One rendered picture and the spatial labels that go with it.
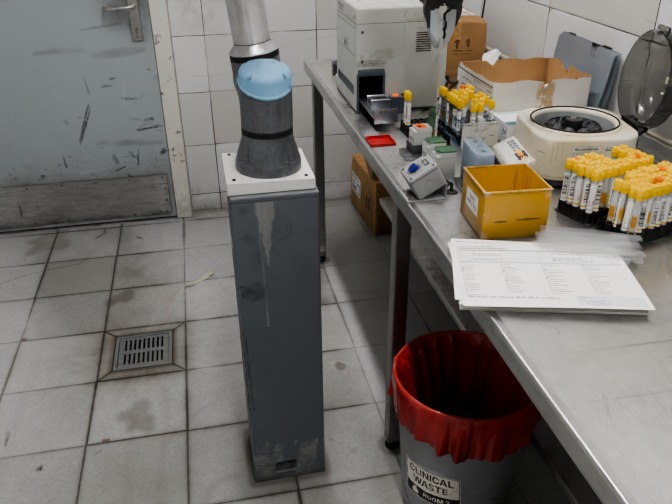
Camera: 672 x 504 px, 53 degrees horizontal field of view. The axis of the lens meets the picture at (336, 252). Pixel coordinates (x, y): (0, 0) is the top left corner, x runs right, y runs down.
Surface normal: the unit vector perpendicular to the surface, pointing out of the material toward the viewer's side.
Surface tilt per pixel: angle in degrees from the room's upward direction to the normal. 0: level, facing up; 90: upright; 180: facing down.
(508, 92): 92
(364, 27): 90
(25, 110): 90
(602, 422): 0
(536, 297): 0
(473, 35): 89
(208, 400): 0
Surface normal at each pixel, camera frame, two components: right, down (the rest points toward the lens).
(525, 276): 0.00, -0.88
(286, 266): 0.21, 0.47
